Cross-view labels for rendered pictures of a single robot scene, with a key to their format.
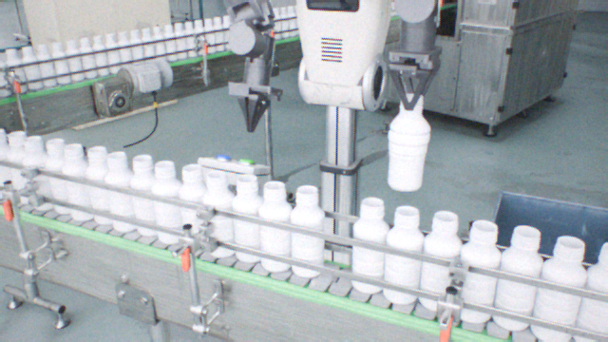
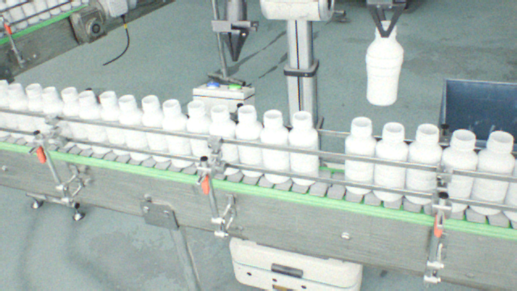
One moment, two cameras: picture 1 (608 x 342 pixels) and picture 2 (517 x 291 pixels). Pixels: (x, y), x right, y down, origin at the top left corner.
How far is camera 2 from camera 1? 0.17 m
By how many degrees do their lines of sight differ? 9
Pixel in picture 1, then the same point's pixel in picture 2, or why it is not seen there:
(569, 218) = (505, 96)
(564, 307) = not seen: outside the picture
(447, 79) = not seen: outside the picture
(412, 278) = (400, 181)
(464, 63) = not seen: outside the picture
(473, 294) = (455, 190)
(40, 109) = (30, 44)
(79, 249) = (104, 177)
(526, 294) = (502, 187)
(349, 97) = (307, 11)
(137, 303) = (160, 215)
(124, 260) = (145, 183)
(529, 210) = (469, 92)
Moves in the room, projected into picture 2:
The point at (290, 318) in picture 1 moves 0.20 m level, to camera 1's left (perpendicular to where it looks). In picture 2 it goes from (295, 219) to (205, 230)
